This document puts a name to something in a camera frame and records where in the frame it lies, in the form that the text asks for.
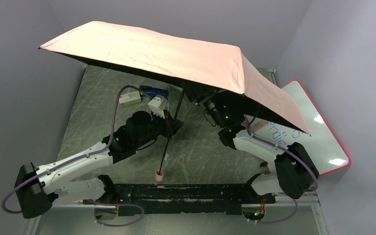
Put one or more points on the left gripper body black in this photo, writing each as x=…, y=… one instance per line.
x=169, y=124

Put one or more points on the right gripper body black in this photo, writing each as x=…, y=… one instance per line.
x=199, y=98

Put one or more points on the pink folding umbrella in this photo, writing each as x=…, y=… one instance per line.
x=154, y=55

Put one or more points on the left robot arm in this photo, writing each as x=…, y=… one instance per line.
x=39, y=188

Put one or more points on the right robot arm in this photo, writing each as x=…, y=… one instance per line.
x=291, y=169

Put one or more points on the blue black stapler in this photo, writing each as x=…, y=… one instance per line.
x=153, y=91

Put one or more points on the small white box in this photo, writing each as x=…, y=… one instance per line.
x=130, y=98

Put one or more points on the red framed whiteboard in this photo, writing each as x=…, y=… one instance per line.
x=322, y=145

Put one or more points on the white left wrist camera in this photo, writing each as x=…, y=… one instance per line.
x=158, y=105

